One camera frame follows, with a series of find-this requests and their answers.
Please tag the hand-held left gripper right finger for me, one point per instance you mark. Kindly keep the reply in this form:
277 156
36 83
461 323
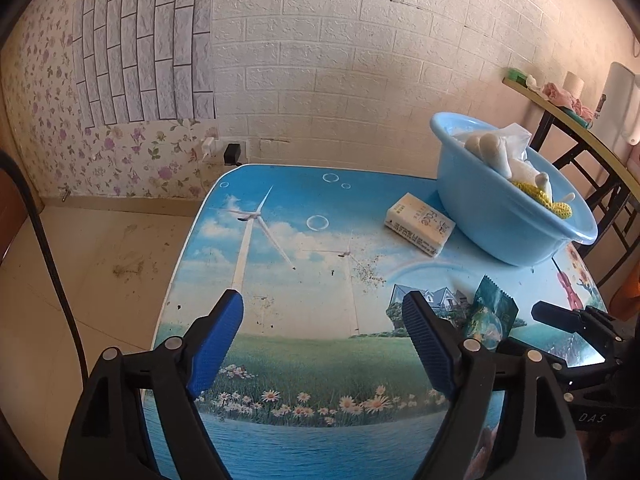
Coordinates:
430 345

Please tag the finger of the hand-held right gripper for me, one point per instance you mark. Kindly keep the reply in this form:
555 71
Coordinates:
580 372
575 321

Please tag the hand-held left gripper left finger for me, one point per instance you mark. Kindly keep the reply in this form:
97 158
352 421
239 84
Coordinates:
217 345

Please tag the dark green snack packet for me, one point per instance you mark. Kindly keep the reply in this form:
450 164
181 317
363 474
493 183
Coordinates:
487 310

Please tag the light blue plastic basin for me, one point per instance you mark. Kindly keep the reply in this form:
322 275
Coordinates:
480 210

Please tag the rabbit plush with yellow dress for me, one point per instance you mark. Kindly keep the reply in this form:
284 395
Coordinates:
492 152

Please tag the landscape print desktop table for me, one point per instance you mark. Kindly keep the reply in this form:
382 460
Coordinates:
300 210

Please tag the orange cloth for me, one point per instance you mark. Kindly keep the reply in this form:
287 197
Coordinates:
629 295

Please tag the cream tissue packet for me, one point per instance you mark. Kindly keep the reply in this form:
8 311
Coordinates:
420 225

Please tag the black-framed side table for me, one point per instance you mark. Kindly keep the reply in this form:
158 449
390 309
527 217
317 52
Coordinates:
607 150

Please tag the black power adapter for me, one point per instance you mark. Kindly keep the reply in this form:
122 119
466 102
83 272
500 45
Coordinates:
232 154

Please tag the clear plastic bag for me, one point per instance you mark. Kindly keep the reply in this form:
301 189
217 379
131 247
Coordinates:
515 135

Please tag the white plugged phone charger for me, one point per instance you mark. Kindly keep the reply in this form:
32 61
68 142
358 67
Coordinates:
208 147

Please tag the white electric kettle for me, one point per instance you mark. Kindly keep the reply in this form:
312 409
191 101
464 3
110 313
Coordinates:
620 105

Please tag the pink cloth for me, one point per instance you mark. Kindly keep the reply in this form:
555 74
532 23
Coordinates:
557 94

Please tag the paper roll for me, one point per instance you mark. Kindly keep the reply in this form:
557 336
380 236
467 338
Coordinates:
574 82

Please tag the brown wooden door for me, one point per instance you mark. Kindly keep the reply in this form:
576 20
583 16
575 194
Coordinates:
10 220

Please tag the green sponge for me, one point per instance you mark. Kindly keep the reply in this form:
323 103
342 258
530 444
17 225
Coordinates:
515 75

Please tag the white wall socket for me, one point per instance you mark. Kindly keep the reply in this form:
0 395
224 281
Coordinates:
245 147

